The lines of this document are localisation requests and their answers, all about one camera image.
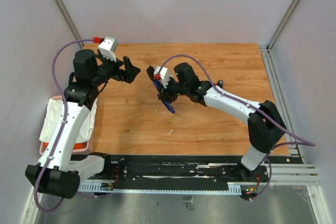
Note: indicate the blue black stapler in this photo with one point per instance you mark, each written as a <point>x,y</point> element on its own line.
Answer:
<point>160,89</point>

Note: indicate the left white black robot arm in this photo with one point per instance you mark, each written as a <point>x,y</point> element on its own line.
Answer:
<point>54,174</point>

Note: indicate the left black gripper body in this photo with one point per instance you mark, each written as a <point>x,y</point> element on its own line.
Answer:
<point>109,69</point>

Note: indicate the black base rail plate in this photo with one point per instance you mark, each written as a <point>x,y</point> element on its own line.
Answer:
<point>178,171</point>

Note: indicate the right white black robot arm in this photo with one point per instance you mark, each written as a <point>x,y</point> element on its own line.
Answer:
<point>264,123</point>

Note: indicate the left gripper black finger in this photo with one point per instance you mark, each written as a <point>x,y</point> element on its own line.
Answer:
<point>127,62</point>
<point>129,74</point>

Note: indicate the white cloth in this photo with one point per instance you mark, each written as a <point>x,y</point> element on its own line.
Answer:
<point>54,108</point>

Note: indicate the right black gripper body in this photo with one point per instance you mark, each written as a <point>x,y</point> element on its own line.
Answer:
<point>172,89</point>

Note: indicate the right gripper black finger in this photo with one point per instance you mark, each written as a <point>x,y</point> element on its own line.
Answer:
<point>162,97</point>
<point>150,72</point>

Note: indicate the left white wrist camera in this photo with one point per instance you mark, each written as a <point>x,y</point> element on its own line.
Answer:
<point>108,47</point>

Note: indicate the white slotted cable duct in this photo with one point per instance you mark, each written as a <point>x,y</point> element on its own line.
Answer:
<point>100,188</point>

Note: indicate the pink plastic basket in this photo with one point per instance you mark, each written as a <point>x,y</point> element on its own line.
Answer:
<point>85,147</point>

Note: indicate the small black clip object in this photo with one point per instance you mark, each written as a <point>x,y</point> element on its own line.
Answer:
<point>220,83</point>

